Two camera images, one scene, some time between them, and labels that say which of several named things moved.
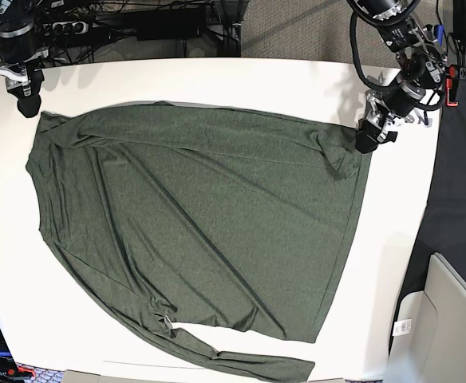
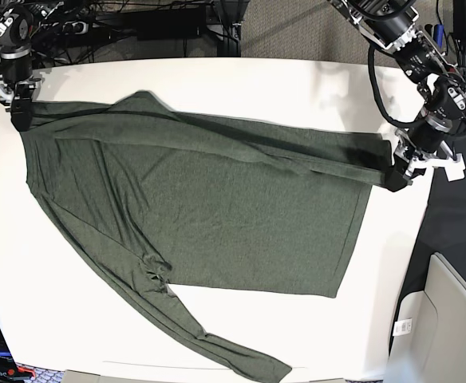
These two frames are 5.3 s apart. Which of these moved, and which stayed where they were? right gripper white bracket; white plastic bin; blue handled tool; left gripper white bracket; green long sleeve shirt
Moved: green long sleeve shirt; left gripper white bracket; right gripper white bracket
Stayed: white plastic bin; blue handled tool
